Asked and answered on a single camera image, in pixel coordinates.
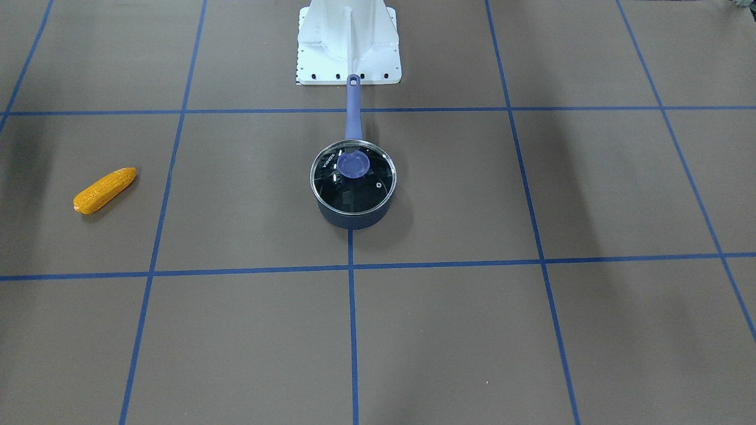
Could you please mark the yellow corn cob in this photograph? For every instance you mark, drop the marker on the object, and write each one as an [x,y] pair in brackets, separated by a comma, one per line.
[97,195]

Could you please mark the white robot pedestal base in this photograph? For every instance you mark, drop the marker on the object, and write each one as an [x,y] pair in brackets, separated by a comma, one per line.
[337,39]

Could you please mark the glass lid blue knob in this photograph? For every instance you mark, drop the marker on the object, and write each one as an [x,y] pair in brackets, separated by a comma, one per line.
[353,178]

